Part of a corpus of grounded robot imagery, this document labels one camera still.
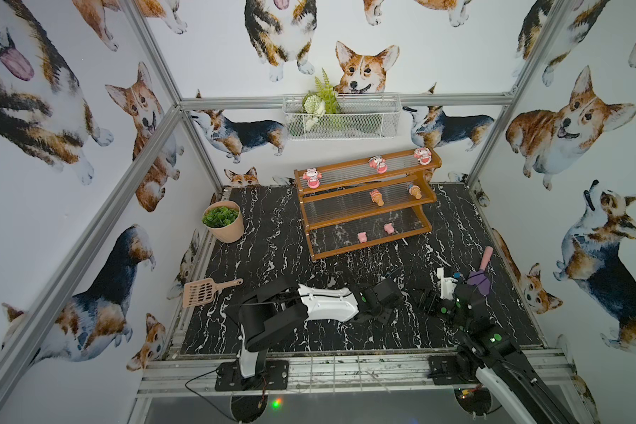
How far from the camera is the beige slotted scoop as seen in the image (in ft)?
2.95

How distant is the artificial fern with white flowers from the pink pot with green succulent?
42 centimetres

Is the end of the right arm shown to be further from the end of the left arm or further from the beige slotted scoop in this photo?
the beige slotted scoop

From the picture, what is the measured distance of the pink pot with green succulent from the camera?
94cm

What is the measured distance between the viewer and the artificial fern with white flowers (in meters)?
0.81
